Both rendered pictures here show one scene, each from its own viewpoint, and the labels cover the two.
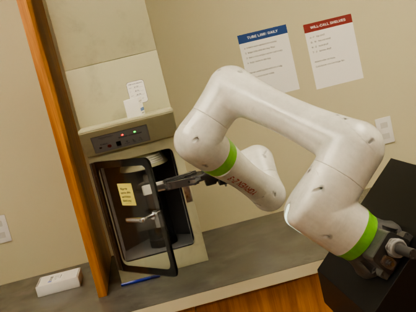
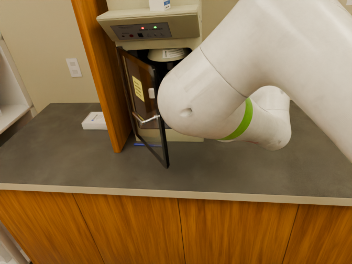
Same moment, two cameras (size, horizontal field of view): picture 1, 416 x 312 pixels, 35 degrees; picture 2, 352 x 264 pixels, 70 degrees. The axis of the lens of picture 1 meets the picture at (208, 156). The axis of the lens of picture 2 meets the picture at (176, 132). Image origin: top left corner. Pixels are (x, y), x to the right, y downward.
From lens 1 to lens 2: 136 cm
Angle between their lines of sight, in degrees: 29
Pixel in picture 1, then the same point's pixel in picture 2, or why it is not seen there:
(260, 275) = (237, 192)
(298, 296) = (264, 208)
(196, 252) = not seen: hidden behind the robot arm
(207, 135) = (209, 108)
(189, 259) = (188, 138)
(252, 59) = not seen: outside the picture
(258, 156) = (275, 90)
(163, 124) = (185, 24)
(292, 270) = (267, 196)
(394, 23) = not seen: outside the picture
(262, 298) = (233, 202)
